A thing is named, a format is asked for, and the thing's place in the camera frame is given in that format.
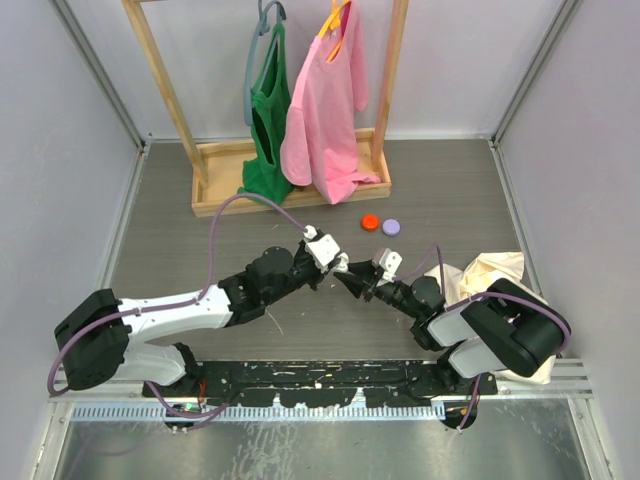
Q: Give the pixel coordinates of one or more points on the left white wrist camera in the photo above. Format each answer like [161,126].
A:
[323,249]

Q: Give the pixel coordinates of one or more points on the green tank top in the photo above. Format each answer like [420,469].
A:
[271,99]

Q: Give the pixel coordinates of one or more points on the grey blue hanger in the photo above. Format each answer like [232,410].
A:
[261,29]

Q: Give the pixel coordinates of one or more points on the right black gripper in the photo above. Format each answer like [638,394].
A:
[365,269]

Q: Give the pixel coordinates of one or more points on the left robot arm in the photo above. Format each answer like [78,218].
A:
[106,337]

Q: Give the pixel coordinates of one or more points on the wooden clothes rack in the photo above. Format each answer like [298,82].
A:
[218,166]

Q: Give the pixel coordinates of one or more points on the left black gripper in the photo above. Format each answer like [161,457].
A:
[318,276]

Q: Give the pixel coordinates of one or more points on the yellow hanger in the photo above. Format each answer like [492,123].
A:
[332,25]

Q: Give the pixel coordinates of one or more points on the pink shirt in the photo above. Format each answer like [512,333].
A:
[320,146]

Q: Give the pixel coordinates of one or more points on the white slotted cable duct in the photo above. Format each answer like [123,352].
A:
[154,412]

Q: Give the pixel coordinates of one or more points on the white earbud case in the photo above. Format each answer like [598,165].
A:
[341,263]

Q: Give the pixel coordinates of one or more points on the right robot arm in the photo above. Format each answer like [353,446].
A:
[504,328]

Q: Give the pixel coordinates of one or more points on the cream cloth bag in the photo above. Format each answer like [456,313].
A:
[477,277]

